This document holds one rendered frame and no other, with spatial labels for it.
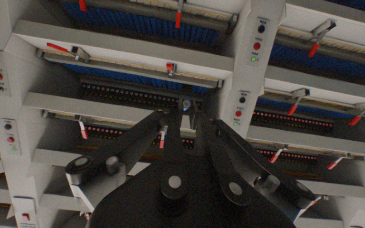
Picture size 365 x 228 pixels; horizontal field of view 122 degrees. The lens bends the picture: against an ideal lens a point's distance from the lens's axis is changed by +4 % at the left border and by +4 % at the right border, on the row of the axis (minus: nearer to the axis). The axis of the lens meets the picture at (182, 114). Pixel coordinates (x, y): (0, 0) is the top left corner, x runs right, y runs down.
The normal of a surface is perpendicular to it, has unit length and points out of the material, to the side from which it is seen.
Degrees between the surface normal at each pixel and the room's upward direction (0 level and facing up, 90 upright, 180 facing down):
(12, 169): 90
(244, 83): 90
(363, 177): 90
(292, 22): 21
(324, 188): 111
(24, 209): 90
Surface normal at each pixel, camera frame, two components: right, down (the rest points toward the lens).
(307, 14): -0.14, 0.98
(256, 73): 0.03, 0.21
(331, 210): -0.99, -0.15
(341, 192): 0.08, -0.15
